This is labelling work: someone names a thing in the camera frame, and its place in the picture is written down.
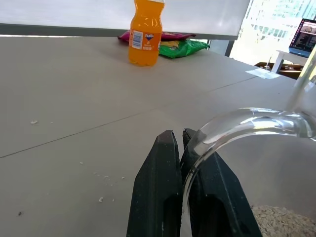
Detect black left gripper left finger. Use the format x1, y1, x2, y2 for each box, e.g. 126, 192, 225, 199
126, 129, 184, 237

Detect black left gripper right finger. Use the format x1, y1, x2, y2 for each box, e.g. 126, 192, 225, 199
179, 127, 263, 237

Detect clear glass bowl with oats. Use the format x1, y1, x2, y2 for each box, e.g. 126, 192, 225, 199
182, 45, 316, 237

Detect oatmeal flakes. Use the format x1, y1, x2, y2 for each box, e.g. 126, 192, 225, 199
249, 204, 316, 237

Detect clear tape strip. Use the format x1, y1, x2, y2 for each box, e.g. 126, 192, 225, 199
245, 69, 280, 79

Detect green snack bag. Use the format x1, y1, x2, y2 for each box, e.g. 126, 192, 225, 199
158, 39, 210, 59

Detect magenta snack bag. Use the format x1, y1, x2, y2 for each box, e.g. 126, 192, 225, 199
117, 30, 197, 44

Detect orange Fanta soda bottle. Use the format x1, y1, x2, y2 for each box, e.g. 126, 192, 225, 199
128, 0, 166, 67

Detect small white table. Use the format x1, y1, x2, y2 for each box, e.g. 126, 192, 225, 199
271, 49, 311, 74

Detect white whiteboard panel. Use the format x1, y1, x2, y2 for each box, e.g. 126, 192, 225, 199
0, 0, 251, 40

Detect laptop with lit screen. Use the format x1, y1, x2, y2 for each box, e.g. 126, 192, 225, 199
288, 17, 316, 58

